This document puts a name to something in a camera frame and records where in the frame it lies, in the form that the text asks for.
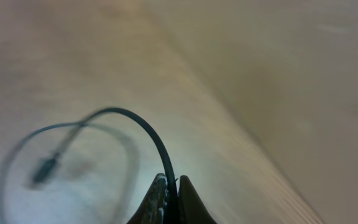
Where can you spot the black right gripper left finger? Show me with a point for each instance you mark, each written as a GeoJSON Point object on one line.
{"type": "Point", "coordinates": [153, 206]}

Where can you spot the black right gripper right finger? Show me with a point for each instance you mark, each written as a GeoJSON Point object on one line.
{"type": "Point", "coordinates": [192, 209]}

